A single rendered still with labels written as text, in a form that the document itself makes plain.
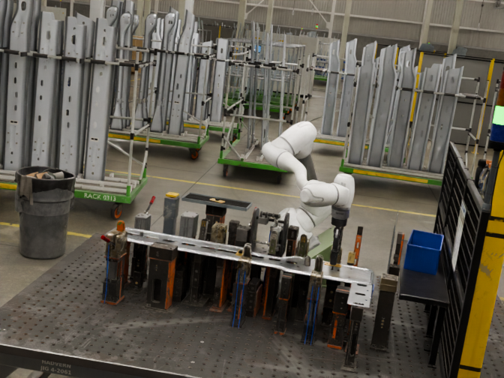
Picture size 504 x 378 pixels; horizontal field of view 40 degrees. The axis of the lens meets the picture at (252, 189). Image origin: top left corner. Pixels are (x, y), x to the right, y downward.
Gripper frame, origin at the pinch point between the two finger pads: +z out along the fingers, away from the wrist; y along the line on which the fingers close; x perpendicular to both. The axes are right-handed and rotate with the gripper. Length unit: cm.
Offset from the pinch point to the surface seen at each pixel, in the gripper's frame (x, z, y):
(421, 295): 41.9, 3.8, 22.9
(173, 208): -93, -3, -30
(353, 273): 10.4, 6.6, 0.0
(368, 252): 14, 107, -363
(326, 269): -2.7, 6.5, 1.5
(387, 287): 26.9, 4.8, 17.0
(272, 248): -32.5, 4.9, -11.9
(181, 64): -316, -37, -720
